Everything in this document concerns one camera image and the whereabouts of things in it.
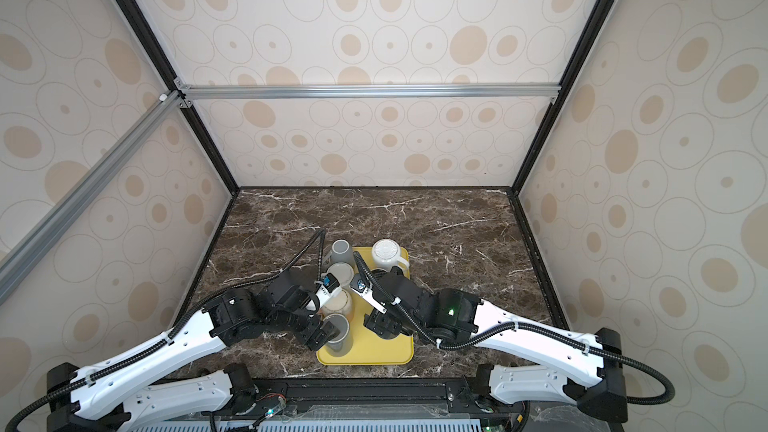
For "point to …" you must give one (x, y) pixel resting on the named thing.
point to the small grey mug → (341, 252)
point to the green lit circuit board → (282, 405)
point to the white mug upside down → (343, 271)
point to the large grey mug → (340, 345)
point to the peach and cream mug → (340, 302)
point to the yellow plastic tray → (405, 255)
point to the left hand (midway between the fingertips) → (334, 322)
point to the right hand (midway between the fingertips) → (378, 297)
